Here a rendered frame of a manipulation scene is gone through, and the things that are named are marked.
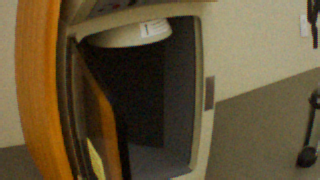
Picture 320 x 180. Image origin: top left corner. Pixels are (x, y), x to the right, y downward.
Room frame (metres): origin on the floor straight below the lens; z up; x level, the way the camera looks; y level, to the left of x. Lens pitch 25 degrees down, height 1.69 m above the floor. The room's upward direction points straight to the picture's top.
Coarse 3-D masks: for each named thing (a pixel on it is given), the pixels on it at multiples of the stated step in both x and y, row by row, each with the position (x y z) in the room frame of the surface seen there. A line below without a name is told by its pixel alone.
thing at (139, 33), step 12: (132, 24) 0.99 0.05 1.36; (144, 24) 1.00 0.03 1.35; (156, 24) 1.02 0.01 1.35; (168, 24) 1.05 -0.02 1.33; (96, 36) 1.00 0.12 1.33; (108, 36) 0.99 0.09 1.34; (120, 36) 0.98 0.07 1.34; (132, 36) 0.98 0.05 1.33; (144, 36) 0.99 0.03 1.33; (156, 36) 1.00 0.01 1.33
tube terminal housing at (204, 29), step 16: (64, 0) 0.93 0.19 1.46; (64, 16) 0.91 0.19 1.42; (112, 16) 0.94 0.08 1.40; (128, 16) 0.96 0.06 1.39; (144, 16) 0.97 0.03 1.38; (160, 16) 0.99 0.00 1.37; (208, 16) 1.04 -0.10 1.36; (64, 32) 0.90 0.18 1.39; (80, 32) 0.91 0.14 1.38; (208, 32) 1.04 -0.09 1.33; (64, 48) 0.89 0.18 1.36; (208, 48) 1.04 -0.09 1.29; (64, 64) 0.89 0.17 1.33; (208, 64) 1.04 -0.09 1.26; (64, 80) 0.89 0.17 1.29; (64, 96) 0.90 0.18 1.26; (64, 112) 0.91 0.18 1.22; (208, 112) 1.04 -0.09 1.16; (64, 128) 0.93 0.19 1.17; (208, 128) 1.04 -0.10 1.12; (64, 144) 0.95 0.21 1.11; (192, 144) 1.06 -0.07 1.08; (208, 144) 1.04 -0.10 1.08; (192, 160) 1.06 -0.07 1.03; (192, 176) 1.03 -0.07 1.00
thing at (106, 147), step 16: (80, 48) 0.80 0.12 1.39; (80, 64) 0.76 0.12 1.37; (80, 80) 0.77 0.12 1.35; (96, 80) 0.67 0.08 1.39; (80, 96) 0.77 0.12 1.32; (96, 96) 0.67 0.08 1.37; (80, 112) 0.78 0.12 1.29; (96, 112) 0.67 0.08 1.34; (112, 112) 0.60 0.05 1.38; (80, 128) 0.80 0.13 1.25; (96, 128) 0.69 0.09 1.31; (112, 128) 0.61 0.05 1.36; (80, 144) 0.83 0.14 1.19; (96, 144) 0.70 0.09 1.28; (112, 144) 0.62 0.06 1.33; (112, 160) 0.63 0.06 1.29; (96, 176) 0.75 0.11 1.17; (112, 176) 0.64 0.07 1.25
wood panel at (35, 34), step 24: (24, 0) 1.06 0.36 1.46; (48, 0) 0.77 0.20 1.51; (24, 24) 1.02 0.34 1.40; (48, 24) 0.78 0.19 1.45; (24, 48) 1.00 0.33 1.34; (48, 48) 0.78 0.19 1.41; (24, 72) 1.00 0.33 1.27; (48, 72) 0.78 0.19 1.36; (24, 96) 1.03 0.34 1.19; (48, 96) 0.78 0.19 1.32; (24, 120) 1.10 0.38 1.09; (48, 120) 0.77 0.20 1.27; (48, 144) 0.81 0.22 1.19; (48, 168) 0.89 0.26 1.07
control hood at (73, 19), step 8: (72, 0) 0.87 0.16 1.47; (80, 0) 0.83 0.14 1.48; (88, 0) 0.82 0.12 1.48; (96, 0) 0.83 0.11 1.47; (184, 0) 0.97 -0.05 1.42; (192, 0) 0.98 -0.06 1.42; (200, 0) 0.99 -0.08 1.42; (208, 0) 1.00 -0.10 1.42; (216, 0) 1.01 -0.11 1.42; (72, 8) 0.87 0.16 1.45; (80, 8) 0.83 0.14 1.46; (88, 8) 0.84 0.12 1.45; (128, 8) 0.92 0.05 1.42; (72, 16) 0.86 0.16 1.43; (80, 16) 0.85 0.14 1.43; (72, 24) 0.86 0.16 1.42
